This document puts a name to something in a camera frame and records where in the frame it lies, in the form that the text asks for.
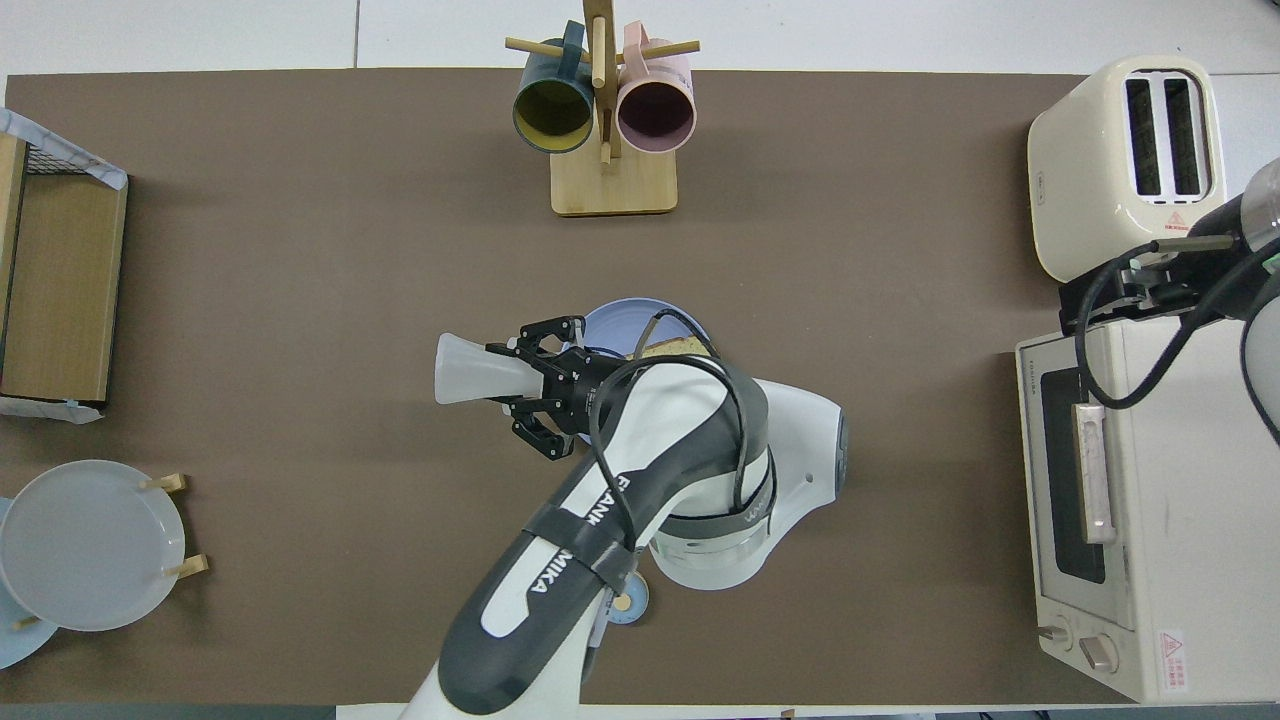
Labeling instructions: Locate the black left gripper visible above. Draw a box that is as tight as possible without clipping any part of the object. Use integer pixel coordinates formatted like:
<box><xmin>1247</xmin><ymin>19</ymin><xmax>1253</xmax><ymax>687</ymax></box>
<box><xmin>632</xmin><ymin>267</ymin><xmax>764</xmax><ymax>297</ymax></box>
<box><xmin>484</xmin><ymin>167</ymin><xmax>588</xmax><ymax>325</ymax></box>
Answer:
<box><xmin>487</xmin><ymin>315</ymin><xmax>616</xmax><ymax>461</ymax></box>

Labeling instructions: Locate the wooden plate rack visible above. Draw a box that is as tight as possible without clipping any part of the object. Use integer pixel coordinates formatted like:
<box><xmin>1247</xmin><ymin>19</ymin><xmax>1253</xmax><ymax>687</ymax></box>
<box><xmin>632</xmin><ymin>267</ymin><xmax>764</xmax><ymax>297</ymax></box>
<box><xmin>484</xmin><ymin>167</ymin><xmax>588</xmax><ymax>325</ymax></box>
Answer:
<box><xmin>12</xmin><ymin>473</ymin><xmax>210</xmax><ymax>631</ymax></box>

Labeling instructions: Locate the wooden shelf with wire frame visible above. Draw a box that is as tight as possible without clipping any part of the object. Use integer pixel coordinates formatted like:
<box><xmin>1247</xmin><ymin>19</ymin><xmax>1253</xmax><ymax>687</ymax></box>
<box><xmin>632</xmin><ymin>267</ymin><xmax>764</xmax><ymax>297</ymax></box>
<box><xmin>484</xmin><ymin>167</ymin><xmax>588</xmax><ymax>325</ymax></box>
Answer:
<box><xmin>0</xmin><ymin>108</ymin><xmax>129</xmax><ymax>421</ymax></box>

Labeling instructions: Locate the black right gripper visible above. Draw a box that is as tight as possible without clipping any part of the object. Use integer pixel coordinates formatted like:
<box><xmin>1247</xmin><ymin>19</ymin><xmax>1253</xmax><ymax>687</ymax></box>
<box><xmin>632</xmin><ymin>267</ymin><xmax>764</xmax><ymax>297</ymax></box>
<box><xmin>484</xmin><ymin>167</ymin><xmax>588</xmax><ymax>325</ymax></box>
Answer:
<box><xmin>1058</xmin><ymin>245</ymin><xmax>1241</xmax><ymax>336</ymax></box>

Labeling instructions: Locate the pale grey plate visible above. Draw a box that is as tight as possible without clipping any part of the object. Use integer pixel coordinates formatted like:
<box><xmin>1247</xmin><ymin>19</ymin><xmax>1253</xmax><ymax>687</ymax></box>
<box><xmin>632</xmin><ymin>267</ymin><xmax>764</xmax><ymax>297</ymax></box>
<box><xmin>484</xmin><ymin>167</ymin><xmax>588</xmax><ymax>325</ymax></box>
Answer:
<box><xmin>0</xmin><ymin>459</ymin><xmax>187</xmax><ymax>633</ymax></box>

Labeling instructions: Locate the light blue plate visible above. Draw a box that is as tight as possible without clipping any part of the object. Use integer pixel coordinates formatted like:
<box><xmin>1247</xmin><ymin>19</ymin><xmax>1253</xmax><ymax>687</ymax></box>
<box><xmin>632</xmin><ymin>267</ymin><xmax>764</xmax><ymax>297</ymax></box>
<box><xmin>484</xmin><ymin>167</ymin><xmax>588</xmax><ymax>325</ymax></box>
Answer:
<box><xmin>0</xmin><ymin>497</ymin><xmax>59</xmax><ymax>671</ymax></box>

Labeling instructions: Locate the pink mug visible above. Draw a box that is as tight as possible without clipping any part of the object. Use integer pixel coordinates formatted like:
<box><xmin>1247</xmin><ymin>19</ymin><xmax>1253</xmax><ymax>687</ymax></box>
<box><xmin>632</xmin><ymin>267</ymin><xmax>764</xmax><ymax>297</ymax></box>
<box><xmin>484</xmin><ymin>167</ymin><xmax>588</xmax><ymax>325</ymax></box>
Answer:
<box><xmin>615</xmin><ymin>22</ymin><xmax>697</xmax><ymax>155</ymax></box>

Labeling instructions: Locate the brown table mat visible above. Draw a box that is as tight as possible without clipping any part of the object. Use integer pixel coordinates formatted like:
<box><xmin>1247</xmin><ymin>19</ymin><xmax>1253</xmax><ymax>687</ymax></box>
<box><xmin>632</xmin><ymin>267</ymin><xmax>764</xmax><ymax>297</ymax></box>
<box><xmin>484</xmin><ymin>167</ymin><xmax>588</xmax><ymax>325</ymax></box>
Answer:
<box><xmin>0</xmin><ymin>68</ymin><xmax>1233</xmax><ymax>706</ymax></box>

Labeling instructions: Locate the translucent squeeze bottle blue cap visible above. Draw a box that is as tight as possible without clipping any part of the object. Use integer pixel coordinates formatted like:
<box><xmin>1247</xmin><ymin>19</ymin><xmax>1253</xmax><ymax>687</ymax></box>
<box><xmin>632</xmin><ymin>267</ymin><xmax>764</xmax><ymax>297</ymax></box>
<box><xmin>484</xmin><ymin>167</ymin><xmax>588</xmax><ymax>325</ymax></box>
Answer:
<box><xmin>435</xmin><ymin>333</ymin><xmax>546</xmax><ymax>406</ymax></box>

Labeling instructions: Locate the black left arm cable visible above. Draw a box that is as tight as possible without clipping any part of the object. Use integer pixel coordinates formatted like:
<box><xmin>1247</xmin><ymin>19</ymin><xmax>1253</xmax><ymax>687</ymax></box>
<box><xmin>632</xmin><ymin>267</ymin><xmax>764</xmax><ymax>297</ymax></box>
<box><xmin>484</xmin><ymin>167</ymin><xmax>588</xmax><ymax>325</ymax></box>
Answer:
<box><xmin>590</xmin><ymin>310</ymin><xmax>751</xmax><ymax>561</ymax></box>

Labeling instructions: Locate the white paper piece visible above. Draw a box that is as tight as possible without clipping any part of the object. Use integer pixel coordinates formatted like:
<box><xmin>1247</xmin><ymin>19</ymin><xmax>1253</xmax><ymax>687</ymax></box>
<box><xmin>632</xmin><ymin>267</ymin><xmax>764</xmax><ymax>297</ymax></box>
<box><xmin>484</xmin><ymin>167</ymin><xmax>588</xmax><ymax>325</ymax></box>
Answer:
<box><xmin>0</xmin><ymin>395</ymin><xmax>104</xmax><ymax>426</ymax></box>

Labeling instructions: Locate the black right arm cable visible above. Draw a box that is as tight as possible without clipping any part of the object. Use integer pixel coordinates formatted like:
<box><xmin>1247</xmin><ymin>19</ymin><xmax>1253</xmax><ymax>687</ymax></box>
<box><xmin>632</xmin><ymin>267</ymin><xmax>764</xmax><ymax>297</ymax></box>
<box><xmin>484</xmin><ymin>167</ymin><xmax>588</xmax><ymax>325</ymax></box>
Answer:
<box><xmin>1075</xmin><ymin>240</ymin><xmax>1280</xmax><ymax>446</ymax></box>

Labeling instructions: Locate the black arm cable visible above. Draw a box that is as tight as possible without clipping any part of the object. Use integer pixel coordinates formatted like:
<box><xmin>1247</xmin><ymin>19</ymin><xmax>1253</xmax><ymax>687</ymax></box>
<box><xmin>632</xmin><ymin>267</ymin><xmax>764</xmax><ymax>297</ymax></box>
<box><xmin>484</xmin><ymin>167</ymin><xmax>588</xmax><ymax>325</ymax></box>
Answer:
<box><xmin>590</xmin><ymin>310</ymin><xmax>751</xmax><ymax>561</ymax></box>
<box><xmin>1075</xmin><ymin>240</ymin><xmax>1280</xmax><ymax>446</ymax></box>

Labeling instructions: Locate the dark teal mug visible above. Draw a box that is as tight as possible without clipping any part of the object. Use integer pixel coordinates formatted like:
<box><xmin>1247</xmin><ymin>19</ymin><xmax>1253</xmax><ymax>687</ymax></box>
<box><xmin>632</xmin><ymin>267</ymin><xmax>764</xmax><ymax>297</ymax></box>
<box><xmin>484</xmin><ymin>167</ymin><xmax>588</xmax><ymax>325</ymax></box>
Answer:
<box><xmin>512</xmin><ymin>20</ymin><xmax>598</xmax><ymax>155</ymax></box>

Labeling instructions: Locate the cream two-slot toaster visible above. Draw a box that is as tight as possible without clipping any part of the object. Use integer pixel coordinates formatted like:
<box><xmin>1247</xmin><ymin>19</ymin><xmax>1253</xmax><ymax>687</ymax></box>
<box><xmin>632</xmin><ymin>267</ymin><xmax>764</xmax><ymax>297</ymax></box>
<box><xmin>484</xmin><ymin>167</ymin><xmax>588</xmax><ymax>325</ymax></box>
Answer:
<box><xmin>1027</xmin><ymin>55</ymin><xmax>1229</xmax><ymax>291</ymax></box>

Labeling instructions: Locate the white checkered cloth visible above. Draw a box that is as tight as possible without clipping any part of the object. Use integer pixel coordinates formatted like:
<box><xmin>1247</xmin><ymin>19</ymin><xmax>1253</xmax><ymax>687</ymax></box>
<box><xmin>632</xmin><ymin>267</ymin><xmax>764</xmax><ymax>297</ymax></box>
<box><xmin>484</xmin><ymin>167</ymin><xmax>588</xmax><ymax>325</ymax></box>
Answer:
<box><xmin>0</xmin><ymin>108</ymin><xmax>129</xmax><ymax>191</ymax></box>

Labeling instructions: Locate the wooden mug tree stand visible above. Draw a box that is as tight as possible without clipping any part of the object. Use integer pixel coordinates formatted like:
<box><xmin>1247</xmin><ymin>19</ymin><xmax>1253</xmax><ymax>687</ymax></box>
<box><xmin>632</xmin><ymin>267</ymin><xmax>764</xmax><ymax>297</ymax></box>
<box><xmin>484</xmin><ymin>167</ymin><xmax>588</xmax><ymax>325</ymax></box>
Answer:
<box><xmin>505</xmin><ymin>0</ymin><xmax>701</xmax><ymax>217</ymax></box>

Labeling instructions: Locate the blue round plate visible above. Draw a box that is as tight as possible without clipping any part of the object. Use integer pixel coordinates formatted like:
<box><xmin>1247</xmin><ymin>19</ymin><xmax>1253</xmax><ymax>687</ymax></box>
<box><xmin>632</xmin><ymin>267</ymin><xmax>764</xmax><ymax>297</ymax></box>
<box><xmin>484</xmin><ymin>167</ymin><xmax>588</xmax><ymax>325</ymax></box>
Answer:
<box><xmin>580</xmin><ymin>298</ymin><xmax>711</xmax><ymax>363</ymax></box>

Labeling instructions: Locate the white toaster oven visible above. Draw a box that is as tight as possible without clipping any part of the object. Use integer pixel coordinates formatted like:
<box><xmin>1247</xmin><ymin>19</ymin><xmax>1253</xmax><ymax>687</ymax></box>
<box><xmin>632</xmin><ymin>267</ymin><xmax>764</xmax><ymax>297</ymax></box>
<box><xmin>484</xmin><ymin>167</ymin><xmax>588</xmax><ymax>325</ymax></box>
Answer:
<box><xmin>1015</xmin><ymin>315</ymin><xmax>1280</xmax><ymax>704</ymax></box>

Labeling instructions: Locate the slice of bread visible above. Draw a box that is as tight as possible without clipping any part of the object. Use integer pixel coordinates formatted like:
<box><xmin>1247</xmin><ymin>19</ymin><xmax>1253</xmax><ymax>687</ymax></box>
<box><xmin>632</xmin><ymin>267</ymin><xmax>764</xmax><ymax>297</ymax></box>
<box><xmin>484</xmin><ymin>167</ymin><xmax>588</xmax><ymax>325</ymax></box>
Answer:
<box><xmin>635</xmin><ymin>338</ymin><xmax>716</xmax><ymax>363</ymax></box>

